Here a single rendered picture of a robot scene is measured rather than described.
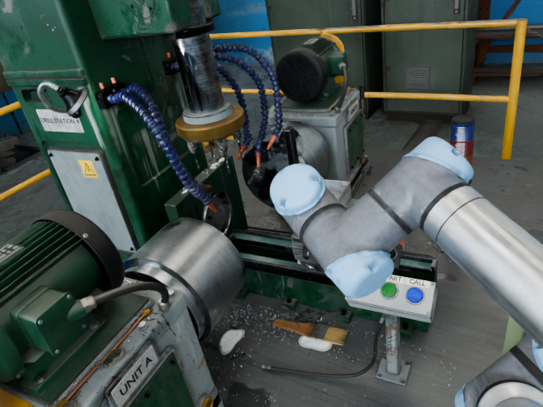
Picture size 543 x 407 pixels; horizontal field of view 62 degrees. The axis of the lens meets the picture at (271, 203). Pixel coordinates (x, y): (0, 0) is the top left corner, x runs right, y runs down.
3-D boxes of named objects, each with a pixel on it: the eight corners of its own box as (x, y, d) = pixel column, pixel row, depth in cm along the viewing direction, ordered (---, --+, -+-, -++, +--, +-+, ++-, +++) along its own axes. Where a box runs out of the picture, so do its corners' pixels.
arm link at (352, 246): (408, 234, 52) (351, 175, 58) (336, 299, 53) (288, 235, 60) (425, 251, 58) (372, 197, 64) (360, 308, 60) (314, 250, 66)
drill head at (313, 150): (236, 220, 151) (220, 152, 138) (287, 164, 181) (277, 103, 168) (305, 229, 140) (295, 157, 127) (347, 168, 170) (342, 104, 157)
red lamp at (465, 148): (448, 157, 123) (448, 141, 120) (451, 147, 127) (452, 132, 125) (472, 157, 120) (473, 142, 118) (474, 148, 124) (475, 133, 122)
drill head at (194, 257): (91, 380, 102) (47, 298, 89) (185, 277, 129) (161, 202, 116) (180, 415, 91) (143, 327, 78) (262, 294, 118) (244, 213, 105)
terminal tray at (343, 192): (294, 221, 116) (291, 197, 112) (310, 200, 124) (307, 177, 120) (339, 228, 110) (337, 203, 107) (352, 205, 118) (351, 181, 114)
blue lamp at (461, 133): (448, 141, 120) (449, 125, 118) (452, 132, 125) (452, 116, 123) (473, 142, 118) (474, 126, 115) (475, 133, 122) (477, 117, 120)
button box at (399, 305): (348, 306, 97) (343, 298, 93) (356, 274, 100) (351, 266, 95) (432, 324, 89) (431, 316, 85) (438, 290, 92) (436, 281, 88)
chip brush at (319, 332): (271, 329, 122) (270, 327, 122) (278, 316, 126) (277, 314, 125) (344, 346, 113) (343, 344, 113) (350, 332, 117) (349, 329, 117)
